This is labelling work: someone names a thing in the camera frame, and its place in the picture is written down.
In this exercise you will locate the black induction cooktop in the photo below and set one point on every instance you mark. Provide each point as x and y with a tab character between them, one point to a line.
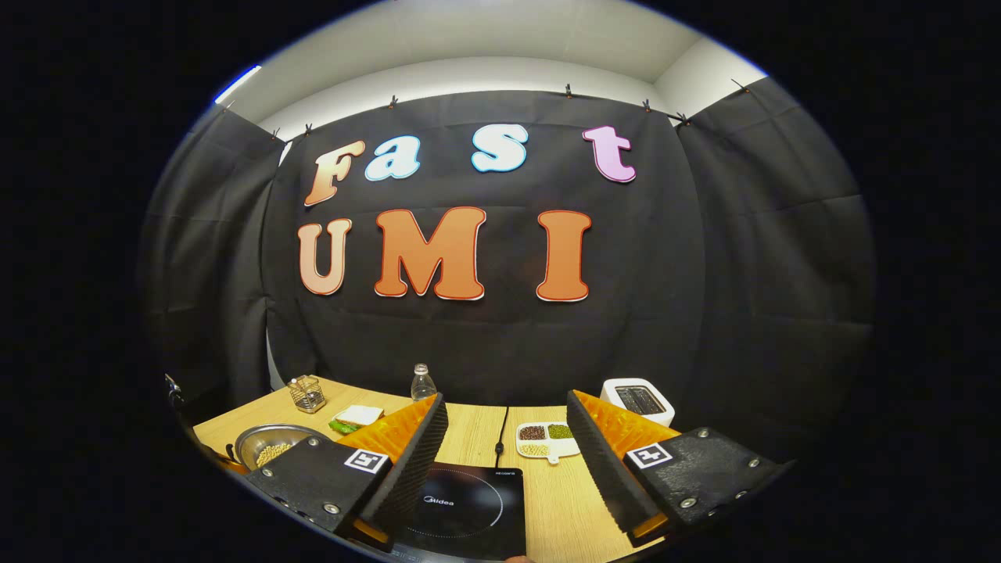
469	512

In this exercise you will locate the white divided dish of beans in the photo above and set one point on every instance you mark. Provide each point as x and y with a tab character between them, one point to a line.
547	451

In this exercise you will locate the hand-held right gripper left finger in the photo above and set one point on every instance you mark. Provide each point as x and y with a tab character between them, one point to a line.
414	469

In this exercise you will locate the clear plastic water bottle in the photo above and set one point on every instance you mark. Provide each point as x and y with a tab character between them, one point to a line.
423	387

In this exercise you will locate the small ceiling light panel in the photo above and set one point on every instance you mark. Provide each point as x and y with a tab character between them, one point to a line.
237	84

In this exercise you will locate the sandwich with lettuce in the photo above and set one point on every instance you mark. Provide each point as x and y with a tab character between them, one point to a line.
360	414

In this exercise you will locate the black backdrop cloth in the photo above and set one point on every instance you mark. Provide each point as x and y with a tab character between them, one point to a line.
508	352

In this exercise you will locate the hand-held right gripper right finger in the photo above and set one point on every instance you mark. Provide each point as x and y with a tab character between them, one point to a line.
602	469

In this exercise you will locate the heap of yellow soybeans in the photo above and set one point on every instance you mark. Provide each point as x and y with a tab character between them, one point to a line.
274	453

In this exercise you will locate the white toaster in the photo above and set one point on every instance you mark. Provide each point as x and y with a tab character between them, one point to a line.
665	414

